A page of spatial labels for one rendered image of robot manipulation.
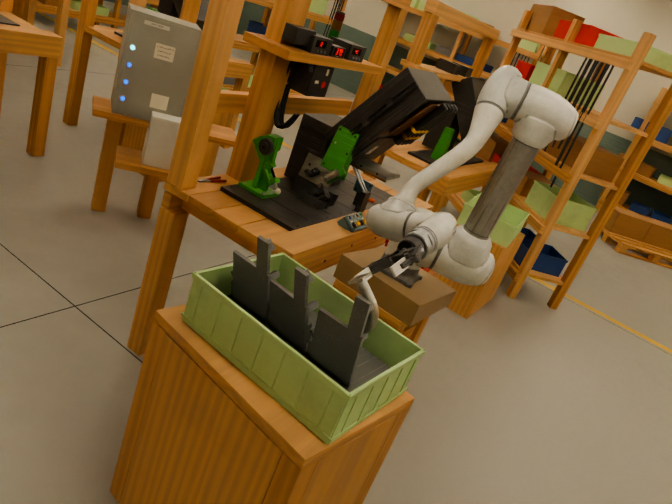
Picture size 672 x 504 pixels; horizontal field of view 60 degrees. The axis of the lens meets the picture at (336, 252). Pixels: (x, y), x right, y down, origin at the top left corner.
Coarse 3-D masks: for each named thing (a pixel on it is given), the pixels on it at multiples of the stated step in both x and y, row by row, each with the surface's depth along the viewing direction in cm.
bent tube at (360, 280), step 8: (352, 280) 153; (360, 280) 151; (360, 288) 153; (368, 288) 153; (368, 296) 153; (376, 304) 154; (376, 312) 154; (368, 320) 156; (376, 320) 155; (368, 328) 157
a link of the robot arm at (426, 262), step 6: (420, 210) 220; (426, 210) 223; (390, 240) 224; (390, 246) 223; (396, 246) 221; (390, 252) 223; (426, 258) 218; (432, 258) 218; (414, 264) 221; (420, 264) 221; (426, 264) 220
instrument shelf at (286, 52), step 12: (252, 36) 248; (264, 36) 255; (264, 48) 246; (276, 48) 243; (288, 48) 246; (300, 60) 250; (312, 60) 257; (324, 60) 265; (336, 60) 273; (348, 60) 287; (372, 72) 308
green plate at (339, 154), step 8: (344, 128) 275; (336, 136) 277; (344, 136) 275; (352, 136) 273; (336, 144) 277; (344, 144) 275; (352, 144) 273; (328, 152) 278; (336, 152) 276; (344, 152) 275; (328, 160) 278; (336, 160) 276; (344, 160) 275; (328, 168) 278; (336, 168) 276
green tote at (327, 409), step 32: (288, 256) 204; (192, 288) 174; (224, 288) 188; (288, 288) 206; (320, 288) 197; (192, 320) 176; (224, 320) 168; (256, 320) 161; (224, 352) 170; (256, 352) 162; (288, 352) 155; (384, 352) 186; (416, 352) 175; (288, 384) 157; (320, 384) 151; (384, 384) 164; (320, 416) 152; (352, 416) 156
